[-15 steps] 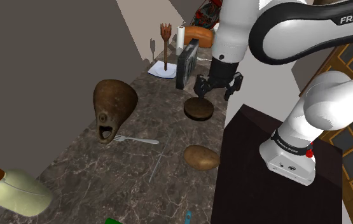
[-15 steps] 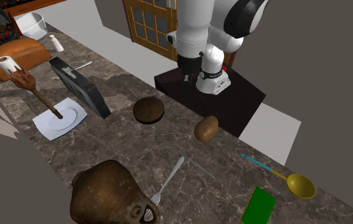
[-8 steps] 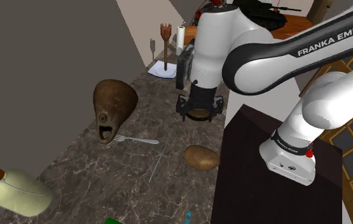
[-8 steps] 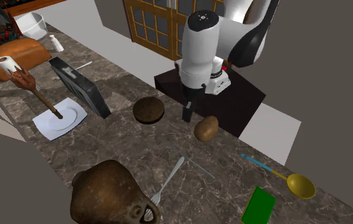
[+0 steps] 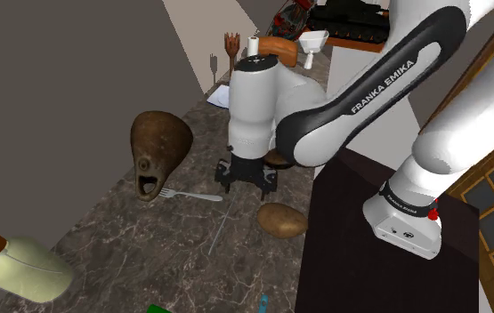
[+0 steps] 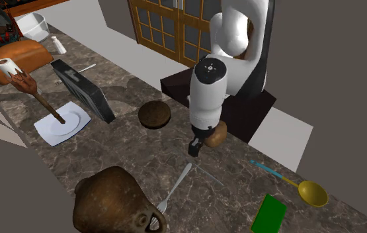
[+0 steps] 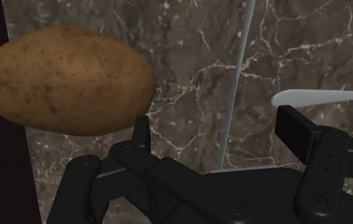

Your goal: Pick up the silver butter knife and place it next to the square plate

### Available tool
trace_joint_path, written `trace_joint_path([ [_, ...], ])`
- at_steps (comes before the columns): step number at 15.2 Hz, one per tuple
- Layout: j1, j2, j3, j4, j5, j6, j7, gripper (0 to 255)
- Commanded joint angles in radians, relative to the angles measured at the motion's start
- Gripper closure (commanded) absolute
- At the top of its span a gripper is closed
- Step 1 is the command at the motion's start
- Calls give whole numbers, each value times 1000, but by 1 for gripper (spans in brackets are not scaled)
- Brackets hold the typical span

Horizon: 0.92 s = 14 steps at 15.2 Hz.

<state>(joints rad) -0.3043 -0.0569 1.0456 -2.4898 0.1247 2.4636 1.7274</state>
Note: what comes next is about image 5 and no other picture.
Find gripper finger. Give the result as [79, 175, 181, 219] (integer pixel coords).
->
[259, 168, 279, 202]
[214, 159, 236, 195]

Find brown round object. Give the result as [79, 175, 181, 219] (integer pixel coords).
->
[263, 148, 296, 172]

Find silver fork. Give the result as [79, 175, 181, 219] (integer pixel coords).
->
[158, 187, 224, 203]

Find brown potato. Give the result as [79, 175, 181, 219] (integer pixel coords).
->
[256, 201, 309, 240]

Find brown face-shaped vase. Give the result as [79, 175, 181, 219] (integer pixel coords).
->
[130, 110, 195, 203]

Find white plate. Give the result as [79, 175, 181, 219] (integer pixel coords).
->
[206, 84, 231, 110]

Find brown wooden fork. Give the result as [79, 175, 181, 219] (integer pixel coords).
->
[223, 31, 241, 80]

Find orange-brown bread loaf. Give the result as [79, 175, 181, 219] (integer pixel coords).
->
[256, 36, 300, 68]

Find dark robot stand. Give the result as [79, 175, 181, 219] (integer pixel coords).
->
[294, 148, 482, 313]

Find white goblet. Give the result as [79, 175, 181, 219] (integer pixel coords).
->
[297, 29, 330, 71]

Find colourful figure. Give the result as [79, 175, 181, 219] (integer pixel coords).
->
[265, 0, 317, 41]

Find dark tank model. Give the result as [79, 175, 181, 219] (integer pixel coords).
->
[306, 0, 392, 54]

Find pale yellow bottle brown cap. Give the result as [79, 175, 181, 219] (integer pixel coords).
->
[0, 225, 75, 304]

